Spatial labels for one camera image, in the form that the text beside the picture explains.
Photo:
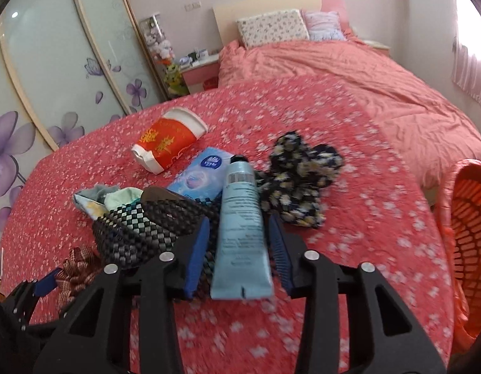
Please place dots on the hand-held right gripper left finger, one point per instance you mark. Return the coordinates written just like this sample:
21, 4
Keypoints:
195, 257

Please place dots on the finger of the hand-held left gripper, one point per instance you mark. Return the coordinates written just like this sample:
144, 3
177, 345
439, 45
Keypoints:
43, 283

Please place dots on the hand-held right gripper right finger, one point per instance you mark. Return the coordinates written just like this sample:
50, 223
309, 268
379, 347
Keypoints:
279, 257

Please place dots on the light blue cream tube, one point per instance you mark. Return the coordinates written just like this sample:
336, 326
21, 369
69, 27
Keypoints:
240, 233

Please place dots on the brown hair clip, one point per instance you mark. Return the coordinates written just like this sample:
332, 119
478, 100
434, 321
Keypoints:
158, 194

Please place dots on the orange plastic basket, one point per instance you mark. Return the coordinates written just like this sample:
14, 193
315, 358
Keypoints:
470, 218

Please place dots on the brown plaid ribbon bow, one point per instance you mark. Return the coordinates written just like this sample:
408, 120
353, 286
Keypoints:
78, 272

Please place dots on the black woven pouch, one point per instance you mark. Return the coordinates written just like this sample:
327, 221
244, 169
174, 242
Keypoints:
147, 226

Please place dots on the dark floral scrunchie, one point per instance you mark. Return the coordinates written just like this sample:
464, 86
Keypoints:
299, 179

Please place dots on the blue tissue packet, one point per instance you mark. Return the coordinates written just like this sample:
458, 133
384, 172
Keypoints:
201, 171

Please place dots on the pale blue patterned cloth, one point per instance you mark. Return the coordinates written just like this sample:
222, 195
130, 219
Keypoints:
88, 200

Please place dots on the red paper cup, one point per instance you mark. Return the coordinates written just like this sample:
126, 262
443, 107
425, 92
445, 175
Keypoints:
166, 140

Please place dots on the small red bin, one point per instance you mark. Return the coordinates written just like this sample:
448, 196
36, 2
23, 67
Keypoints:
211, 83

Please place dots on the pink white nightstand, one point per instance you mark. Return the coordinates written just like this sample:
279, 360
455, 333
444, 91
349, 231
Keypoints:
377, 45
197, 74

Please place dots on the pink duvet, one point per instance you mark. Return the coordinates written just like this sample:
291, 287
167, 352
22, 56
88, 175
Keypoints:
381, 85

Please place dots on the stack of plush toys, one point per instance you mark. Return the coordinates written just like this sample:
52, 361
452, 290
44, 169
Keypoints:
162, 46

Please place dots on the flower print sliding wardrobe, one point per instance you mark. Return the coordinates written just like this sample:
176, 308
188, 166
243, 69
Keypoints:
49, 66

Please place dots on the white floral pillow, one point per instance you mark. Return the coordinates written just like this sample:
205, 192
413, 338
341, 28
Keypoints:
271, 27

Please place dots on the pink striped pillow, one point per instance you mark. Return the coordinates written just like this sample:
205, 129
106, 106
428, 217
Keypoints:
322, 25

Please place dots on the beige bed headboard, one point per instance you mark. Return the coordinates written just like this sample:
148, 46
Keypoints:
264, 7

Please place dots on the pink curtain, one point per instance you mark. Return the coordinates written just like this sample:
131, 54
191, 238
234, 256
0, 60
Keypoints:
470, 66

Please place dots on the white wall socket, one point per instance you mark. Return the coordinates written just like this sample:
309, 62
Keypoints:
193, 6

